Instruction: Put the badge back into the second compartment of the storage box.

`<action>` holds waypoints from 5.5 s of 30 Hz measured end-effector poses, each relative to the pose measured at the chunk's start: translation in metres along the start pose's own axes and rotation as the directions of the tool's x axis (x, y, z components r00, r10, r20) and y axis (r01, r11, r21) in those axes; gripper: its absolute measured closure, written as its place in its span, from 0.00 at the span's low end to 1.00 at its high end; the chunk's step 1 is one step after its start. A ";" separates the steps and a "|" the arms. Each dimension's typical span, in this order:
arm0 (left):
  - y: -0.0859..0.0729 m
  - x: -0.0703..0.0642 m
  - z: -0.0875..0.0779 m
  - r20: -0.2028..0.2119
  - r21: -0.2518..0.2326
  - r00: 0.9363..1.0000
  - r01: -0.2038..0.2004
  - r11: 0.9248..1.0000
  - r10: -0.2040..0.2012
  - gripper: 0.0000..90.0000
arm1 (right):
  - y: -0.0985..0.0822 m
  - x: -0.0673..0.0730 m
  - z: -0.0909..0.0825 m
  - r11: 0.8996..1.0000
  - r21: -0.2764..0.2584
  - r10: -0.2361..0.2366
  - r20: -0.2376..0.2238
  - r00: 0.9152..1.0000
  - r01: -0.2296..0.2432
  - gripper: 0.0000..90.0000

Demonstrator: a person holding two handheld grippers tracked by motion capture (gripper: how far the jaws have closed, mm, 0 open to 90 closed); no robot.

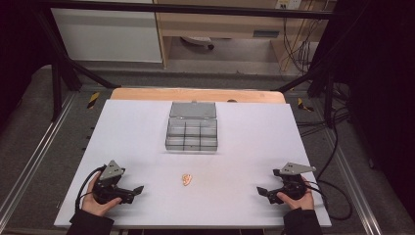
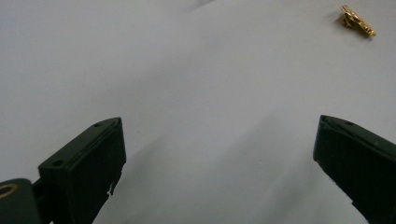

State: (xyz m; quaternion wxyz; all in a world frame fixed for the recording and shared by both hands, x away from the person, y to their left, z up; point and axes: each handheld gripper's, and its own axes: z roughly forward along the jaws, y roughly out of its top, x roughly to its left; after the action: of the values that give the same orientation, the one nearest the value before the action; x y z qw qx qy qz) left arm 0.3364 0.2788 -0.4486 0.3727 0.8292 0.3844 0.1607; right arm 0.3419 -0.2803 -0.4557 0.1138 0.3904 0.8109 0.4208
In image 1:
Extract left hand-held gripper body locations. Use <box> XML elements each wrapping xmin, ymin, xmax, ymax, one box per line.
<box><xmin>92</xmin><ymin>160</ymin><xmax>132</xmax><ymax>206</ymax></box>

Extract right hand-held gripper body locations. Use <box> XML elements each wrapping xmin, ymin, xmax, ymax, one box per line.
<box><xmin>272</xmin><ymin>162</ymin><xmax>317</xmax><ymax>202</ymax></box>

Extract clear plastic compartment box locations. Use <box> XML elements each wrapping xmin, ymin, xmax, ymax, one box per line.
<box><xmin>164</xmin><ymin>101</ymin><xmax>219</xmax><ymax>153</ymax></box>

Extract person's right hand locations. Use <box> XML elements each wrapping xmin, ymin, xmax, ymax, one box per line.
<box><xmin>276</xmin><ymin>175</ymin><xmax>315</xmax><ymax>212</ymax></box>

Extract person's left hand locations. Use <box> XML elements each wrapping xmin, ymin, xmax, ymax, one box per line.
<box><xmin>80</xmin><ymin>171</ymin><xmax>123</xmax><ymax>218</ymax></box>

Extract white table board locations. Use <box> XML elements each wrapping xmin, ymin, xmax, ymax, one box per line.
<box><xmin>53</xmin><ymin>99</ymin><xmax>333</xmax><ymax>229</ymax></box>

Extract yellow black striped tape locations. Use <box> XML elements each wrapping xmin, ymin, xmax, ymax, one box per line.
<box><xmin>297</xmin><ymin>97</ymin><xmax>315</xmax><ymax>113</ymax></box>
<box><xmin>86</xmin><ymin>91</ymin><xmax>101</xmax><ymax>111</ymax></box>

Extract wooden table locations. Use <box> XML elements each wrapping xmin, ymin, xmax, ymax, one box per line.
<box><xmin>110</xmin><ymin>87</ymin><xmax>287</xmax><ymax>105</ymax></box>

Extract white cabinet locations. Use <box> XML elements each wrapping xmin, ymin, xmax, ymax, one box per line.
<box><xmin>50</xmin><ymin>0</ymin><xmax>163</xmax><ymax>64</ymax></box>

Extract white chair base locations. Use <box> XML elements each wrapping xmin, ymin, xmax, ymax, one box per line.
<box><xmin>180</xmin><ymin>35</ymin><xmax>216</xmax><ymax>51</ymax></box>

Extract light wooden desk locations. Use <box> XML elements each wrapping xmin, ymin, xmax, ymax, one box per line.
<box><xmin>152</xmin><ymin>0</ymin><xmax>338</xmax><ymax>71</ymax></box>

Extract white power strip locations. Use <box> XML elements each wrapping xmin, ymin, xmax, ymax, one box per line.
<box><xmin>274</xmin><ymin>0</ymin><xmax>303</xmax><ymax>11</ymax></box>

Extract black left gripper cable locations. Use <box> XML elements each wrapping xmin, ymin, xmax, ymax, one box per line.
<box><xmin>74</xmin><ymin>164</ymin><xmax>108</xmax><ymax>213</ymax></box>

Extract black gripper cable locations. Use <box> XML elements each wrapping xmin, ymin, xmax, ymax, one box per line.
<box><xmin>74</xmin><ymin>164</ymin><xmax>108</xmax><ymax>213</ymax></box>
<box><xmin>302</xmin><ymin>107</ymin><xmax>354</xmax><ymax>221</ymax></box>

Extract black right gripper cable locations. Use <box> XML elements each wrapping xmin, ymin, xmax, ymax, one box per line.
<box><xmin>302</xmin><ymin>107</ymin><xmax>354</xmax><ymax>221</ymax></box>

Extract aluminium floor rail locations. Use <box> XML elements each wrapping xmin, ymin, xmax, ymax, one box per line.
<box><xmin>321</xmin><ymin>128</ymin><xmax>384</xmax><ymax>235</ymax></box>
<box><xmin>0</xmin><ymin>93</ymin><xmax>76</xmax><ymax>224</ymax></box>

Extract black floor cables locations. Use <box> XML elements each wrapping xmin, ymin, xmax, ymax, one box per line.
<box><xmin>295</xmin><ymin>82</ymin><xmax>351</xmax><ymax>138</ymax></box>

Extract black metal frame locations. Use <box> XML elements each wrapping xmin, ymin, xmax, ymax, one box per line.
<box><xmin>30</xmin><ymin>0</ymin><xmax>346</xmax><ymax>122</ymax></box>

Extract hanging cable bundle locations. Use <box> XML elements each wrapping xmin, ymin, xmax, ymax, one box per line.
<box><xmin>281</xmin><ymin>13</ymin><xmax>322</xmax><ymax>75</ymax></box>

